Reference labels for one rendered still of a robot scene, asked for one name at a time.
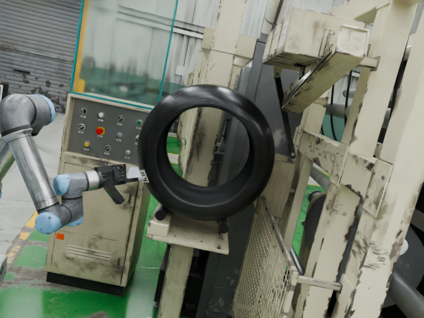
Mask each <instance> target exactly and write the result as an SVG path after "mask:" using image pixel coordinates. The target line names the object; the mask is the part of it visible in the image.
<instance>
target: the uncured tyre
mask: <svg viewBox="0 0 424 318"><path fill-rule="evenodd" d="M198 107H212V108H216V109H220V110H224V111H225V112H228V113H229V114H232V115H233V116H234V117H236V118H237V119H238V120H239V121H240V122H241V123H242V124H243V125H244V127H245V129H246V131H247V134H248V137H249V155H248V158H247V161H246V163H245V165H244V167H243V169H242V170H241V171H240V172H239V173H238V175H237V176H235V177H234V178H233V179H232V180H230V181H228V182H226V183H224V184H222V185H217V186H213V187H204V186H200V185H195V184H192V183H190V182H188V181H186V180H185V179H183V178H182V177H181V176H180V175H179V174H178V173H177V172H176V171H175V170H174V168H173V166H172V165H171V163H170V160H169V158H168V154H167V137H168V133H169V130H170V128H171V126H172V124H173V123H174V121H175V120H176V119H177V118H178V116H180V115H181V114H182V113H183V112H185V111H186V110H189V109H193V108H198ZM137 156H138V165H139V169H140V170H144V171H145V172H146V176H147V178H148V181H149V183H145V185H146V186H147V188H148V190H149V191H150V192H151V194H152V195H153V197H154V198H155V199H156V200H157V201H158V202H159V203H160V204H162V205H163V206H164V207H166V208H167V209H168V210H170V211H171V212H173V213H175V214H177V215H180V216H183V217H185V218H188V219H192V220H199V221H213V220H220V219H224V218H228V217H230V216H233V215H236V214H237V213H239V212H241V211H243V210H244V209H245V208H247V207H248V206H250V205H251V204H252V203H253V202H254V201H255V200H256V199H257V198H258V197H259V196H260V195H261V193H262V192H263V190H264V189H265V187H266V186H267V184H268V182H269V180H270V177H271V174H272V171H273V167H274V159H275V146H274V138H273V134H272V131H271V128H270V126H269V124H268V122H267V120H266V118H265V116H264V115H263V113H262V112H261V111H260V110H259V108H258V107H257V106H256V105H255V104H254V103H253V102H252V101H251V100H249V99H248V98H247V97H245V96H244V95H243V94H241V93H239V92H237V91H235V90H233V89H230V88H227V87H224V86H220V85H211V84H200V85H192V86H187V87H184V88H181V89H179V90H176V91H174V92H172V93H171V94H169V95H167V96H166V97H165V98H163V99H162V100H161V101H159V102H158V103H157V104H156V105H155V106H154V108H153V109H152V110H151V112H150V113H149V114H148V116H147V118H146V119H145V121H144V123H143V126H142V128H141V131H140V134H139V138H138V148H137Z"/></svg>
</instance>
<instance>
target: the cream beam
mask: <svg viewBox="0 0 424 318"><path fill-rule="evenodd" d="M287 21H288V25H287V28H286V33H285V38H284V41H283V45H282V46H281V47H279V44H280V39H281V34H282V31H283V26H284V24H285V23H286V22H287ZM340 24H345V25H350V26H354V27H359V28H364V29H365V28H366V26H367V22H365V21H360V20H354V19H351V18H345V17H342V16H336V15H331V14H328V13H323V12H319V11H314V10H310V9H305V8H299V7H296V6H294V7H293V8H292V9H291V11H290V12H289V13H288V14H287V15H286V16H285V17H284V18H283V19H282V20H281V21H280V22H279V23H278V24H277V26H276V27H275V28H274V29H273V30H272V31H271V32H270V33H269V35H268V36H267V42H266V47H265V50H264V55H263V58H262V64H265V65H269V66H273V65H275V66H280V67H284V68H285V69H289V70H292V71H298V72H300V67H297V66H294V64H296V63H299V64H301V65H304V66H305V67H306V66H307V65H308V64H312V63H314V62H317V61H320V60H321V59H322V56H323V53H324V52H325V49H326V44H327V40H328V38H329V36H331V35H332V34H333V32H334V31H335V30H336V29H337V27H339V25H340Z"/></svg>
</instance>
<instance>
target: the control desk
mask: <svg viewBox="0 0 424 318"><path fill-rule="evenodd" d="M150 112H151V110H150V109H144V108H140V107H135V106H131V105H126V104H122V103H116V102H111V101H107V100H101V99H98V98H92V97H87V96H83V95H77V94H74V93H68V99H67V105H66V114H65V119H64V128H63V134H62V143H61V153H60V159H59V168H58V173H57V175H63V174H72V173H78V172H88V171H94V167H102V166H109V165H119V164H126V173H128V171H129V168H131V167H133V168H134V167H138V169H139V165H138V156H137V148H138V138H139V134H140V131H141V128H142V126H143V123H144V121H145V119H146V118H147V116H148V114H149V113H150ZM139 172H140V171H139ZM115 188H116V189H117V190H118V191H119V193H120V194H121V195H122V197H123V198H124V199H125V201H124V202H123V203H122V204H115V203H114V201H113V200H112V198H111V197H110V196H109V195H108V194H107V192H106V191H105V189H104V188H103V187H102V188H101V189H97V190H93V191H85V192H82V195H83V211H84V215H83V222H82V223H81V224H80V225H76V226H73V227H68V226H63V227H62V228H60V229H59V230H58V231H56V232H53V233H52V234H49V243H48V249H47V258H46V263H45V271H47V277H46V282H49V283H55V284H59V285H65V286H71V287H75V288H81V289H84V290H90V291H94V292H100V293H106V294H109V295H115V296H119V297H123V295H124V292H125V290H126V288H127V286H128V284H129V282H130V280H131V277H132V275H133V273H134V270H135V267H136V265H137V263H138V260H139V254H140V250H141V244H142V239H143V233H144V226H145V223H146V216H147V212H148V206H149V201H150V195H151V192H150V191H149V190H148V188H147V186H146V185H145V183H144V181H143V180H140V181H136V182H128V183H126V184H121V185H115ZM57 233H61V234H64V240H61V239H57V238H56V236H57Z"/></svg>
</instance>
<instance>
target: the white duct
mask: <svg viewBox="0 0 424 318"><path fill-rule="evenodd" d="M290 1H291V0H284V1H283V4H282V7H281V11H280V14H279V17H278V21H277V23H276V26H277V24H278V23H279V22H280V21H281V20H282V19H283V18H284V17H285V16H286V13H287V11H288V7H289V5H290ZM279 3H280V0H270V2H269V6H268V10H267V13H266V16H265V20H264V24H263V27H262V33H265V34H269V33H270V32H271V28H272V25H273V21H274V18H275V15H276V12H277V9H278V5H279Z"/></svg>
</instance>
